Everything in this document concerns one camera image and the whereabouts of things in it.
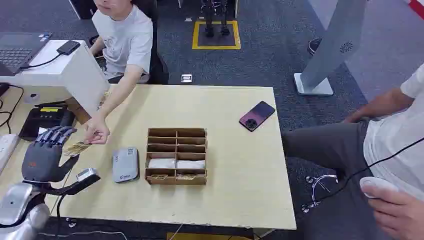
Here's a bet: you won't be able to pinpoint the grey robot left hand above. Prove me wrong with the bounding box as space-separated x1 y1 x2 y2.
21 125 81 185

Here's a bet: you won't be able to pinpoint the person's hand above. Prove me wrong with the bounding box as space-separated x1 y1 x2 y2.
342 110 371 124
82 114 111 146
360 183 424 240

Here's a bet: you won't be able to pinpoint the gold printed card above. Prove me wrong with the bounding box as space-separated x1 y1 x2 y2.
62 141 92 157

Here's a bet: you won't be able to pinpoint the white remote controller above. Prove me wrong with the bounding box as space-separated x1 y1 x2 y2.
359 176 399 200

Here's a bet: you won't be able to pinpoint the brown cardboard box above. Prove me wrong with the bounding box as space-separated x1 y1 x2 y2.
65 96 92 125

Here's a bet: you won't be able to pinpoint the stack of gold cards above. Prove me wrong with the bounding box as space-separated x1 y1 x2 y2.
96 91 113 111

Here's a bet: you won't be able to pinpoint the white power strip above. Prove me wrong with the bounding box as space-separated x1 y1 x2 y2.
0 133 21 174

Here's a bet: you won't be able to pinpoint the person with remote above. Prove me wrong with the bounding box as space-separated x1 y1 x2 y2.
281 62 424 240

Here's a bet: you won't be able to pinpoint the black card reader device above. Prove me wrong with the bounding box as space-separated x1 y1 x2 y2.
18 101 77 142

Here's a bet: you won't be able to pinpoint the grey card case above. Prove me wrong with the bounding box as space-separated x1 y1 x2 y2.
112 147 140 184

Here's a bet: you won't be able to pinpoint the white card stack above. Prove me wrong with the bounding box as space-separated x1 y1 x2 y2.
176 159 207 170
148 158 177 169

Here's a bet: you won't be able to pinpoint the grey kiosk stand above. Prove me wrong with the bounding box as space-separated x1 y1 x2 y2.
293 0 369 97

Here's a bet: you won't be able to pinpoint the chrome chair base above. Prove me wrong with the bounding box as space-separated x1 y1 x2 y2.
300 174 339 214

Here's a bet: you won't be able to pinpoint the dark shoe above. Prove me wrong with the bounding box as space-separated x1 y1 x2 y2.
307 37 323 56

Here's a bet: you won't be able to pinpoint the black power bank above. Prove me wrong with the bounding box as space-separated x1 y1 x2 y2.
56 40 82 56

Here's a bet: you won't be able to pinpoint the black office chair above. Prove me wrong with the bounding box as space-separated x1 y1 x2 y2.
88 0 170 86

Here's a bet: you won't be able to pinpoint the wooden compartment card box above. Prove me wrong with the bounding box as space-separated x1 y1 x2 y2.
144 127 209 186

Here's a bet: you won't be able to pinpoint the seated person across desk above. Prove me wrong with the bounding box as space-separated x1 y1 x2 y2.
82 0 154 146

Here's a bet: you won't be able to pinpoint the purple smartphone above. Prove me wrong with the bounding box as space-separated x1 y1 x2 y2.
238 100 276 133

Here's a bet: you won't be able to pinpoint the grey laptop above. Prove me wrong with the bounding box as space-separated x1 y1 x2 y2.
0 32 53 77

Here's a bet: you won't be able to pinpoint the dark cabinet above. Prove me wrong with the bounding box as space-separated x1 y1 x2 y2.
67 0 98 20

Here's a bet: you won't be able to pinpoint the black robot legs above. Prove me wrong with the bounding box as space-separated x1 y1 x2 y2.
200 0 231 38

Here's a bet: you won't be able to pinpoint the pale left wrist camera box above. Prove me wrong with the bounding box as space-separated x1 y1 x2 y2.
76 167 102 186

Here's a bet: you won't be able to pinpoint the black remote cable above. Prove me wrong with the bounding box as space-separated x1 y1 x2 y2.
310 136 424 204

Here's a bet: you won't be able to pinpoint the black desk cable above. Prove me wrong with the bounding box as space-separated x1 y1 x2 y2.
0 82 25 134

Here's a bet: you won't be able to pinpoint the black power bank cable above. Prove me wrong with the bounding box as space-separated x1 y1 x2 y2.
19 52 64 70

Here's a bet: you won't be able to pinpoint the white floor cable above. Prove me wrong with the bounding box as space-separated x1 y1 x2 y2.
35 229 129 240

